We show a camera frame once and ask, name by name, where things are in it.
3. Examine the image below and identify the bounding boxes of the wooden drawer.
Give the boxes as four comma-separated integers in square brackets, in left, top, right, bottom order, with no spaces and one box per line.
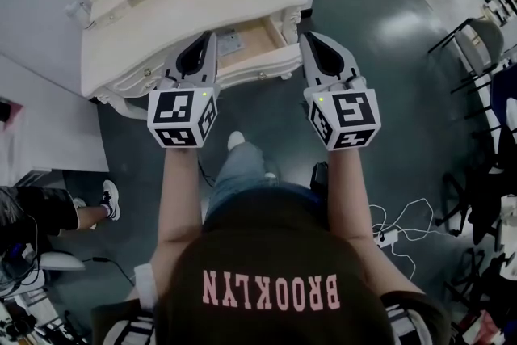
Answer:
[212,14,304,90]

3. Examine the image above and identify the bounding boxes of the grey stool seat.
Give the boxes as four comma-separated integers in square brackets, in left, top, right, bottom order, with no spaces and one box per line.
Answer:
[38,252,86,271]

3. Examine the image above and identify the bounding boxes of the white cabinet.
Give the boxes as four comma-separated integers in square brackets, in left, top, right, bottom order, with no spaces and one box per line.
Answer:
[0,54,110,187]

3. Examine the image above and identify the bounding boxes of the person's right forearm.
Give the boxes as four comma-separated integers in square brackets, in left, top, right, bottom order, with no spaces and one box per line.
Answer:
[326,149,389,251]

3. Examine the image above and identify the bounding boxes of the person's left forearm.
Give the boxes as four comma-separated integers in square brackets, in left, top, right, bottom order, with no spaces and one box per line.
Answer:
[155,147,205,255]

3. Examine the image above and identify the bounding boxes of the black waist device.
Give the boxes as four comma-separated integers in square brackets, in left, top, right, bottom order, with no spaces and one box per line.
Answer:
[310,161,330,191]

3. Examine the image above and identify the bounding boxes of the grey paper sheet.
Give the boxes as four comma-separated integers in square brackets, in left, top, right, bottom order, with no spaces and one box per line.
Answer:
[216,27,247,56]

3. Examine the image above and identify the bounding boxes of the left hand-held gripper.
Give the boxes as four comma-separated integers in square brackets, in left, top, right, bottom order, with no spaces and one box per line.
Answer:
[147,32,221,149]

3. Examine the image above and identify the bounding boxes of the dark shirt pink lettering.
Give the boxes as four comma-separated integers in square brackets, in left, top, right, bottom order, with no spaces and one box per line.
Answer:
[90,189,452,345]

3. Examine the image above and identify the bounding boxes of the black office chair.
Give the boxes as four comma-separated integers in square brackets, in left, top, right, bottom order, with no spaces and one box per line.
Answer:
[435,124,517,243]

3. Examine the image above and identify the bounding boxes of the white power strip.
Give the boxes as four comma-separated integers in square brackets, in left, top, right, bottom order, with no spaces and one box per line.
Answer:
[373,229,399,247]

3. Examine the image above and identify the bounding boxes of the white ornate dressing table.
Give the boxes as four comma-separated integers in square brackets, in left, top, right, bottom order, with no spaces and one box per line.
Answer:
[64,0,314,122]

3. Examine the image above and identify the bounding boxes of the person's blue jeans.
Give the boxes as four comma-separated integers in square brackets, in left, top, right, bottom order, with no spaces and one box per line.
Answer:
[201,141,324,223]

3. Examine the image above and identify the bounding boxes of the person's left white shoe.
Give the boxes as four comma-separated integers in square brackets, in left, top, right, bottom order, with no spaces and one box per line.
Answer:
[227,131,246,153]

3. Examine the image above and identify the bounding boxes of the white cable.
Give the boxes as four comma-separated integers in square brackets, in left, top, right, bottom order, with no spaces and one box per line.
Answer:
[369,197,435,280]

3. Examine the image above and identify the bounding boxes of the blue chair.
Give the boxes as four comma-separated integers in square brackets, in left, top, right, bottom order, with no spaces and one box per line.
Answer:
[464,70,517,142]

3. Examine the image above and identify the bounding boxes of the small white device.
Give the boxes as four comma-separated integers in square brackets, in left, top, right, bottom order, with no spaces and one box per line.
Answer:
[66,0,98,29]

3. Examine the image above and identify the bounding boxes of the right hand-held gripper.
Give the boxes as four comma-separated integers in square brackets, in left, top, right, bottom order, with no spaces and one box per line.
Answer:
[298,32,381,153]

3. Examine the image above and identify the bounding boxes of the grey chair black legs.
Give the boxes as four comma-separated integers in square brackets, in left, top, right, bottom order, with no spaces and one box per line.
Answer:
[427,18,506,94]

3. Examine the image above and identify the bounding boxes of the black cable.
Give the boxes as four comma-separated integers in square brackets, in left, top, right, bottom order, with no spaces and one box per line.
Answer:
[82,256,137,286]

